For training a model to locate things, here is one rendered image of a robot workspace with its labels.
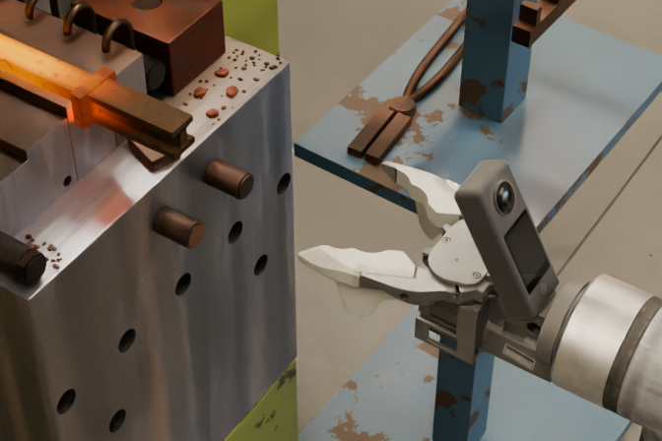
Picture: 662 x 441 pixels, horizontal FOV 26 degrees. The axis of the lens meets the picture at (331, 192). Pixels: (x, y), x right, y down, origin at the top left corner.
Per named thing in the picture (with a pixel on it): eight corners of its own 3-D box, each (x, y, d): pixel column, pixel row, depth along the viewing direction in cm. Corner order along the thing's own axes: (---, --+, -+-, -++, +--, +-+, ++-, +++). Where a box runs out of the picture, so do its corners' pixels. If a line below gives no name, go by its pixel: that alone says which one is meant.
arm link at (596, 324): (611, 351, 99) (668, 267, 105) (548, 322, 101) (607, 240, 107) (595, 431, 105) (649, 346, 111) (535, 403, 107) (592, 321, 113)
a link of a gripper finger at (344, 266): (296, 324, 111) (415, 331, 110) (295, 271, 107) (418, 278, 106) (299, 294, 113) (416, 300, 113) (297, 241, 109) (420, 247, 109)
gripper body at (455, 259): (404, 336, 112) (542, 402, 108) (408, 259, 106) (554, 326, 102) (452, 276, 117) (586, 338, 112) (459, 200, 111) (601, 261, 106)
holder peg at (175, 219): (206, 237, 131) (205, 216, 129) (188, 255, 129) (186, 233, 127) (171, 220, 132) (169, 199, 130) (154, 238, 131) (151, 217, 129)
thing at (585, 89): (676, 74, 180) (678, 62, 178) (515, 262, 156) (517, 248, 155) (470, -6, 192) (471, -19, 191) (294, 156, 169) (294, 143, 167)
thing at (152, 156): (127, 145, 131) (125, 135, 130) (155, 132, 132) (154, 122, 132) (153, 171, 128) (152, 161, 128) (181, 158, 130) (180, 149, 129)
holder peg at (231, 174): (255, 189, 135) (254, 168, 134) (238, 206, 134) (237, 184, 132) (221, 173, 137) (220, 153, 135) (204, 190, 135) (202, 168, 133)
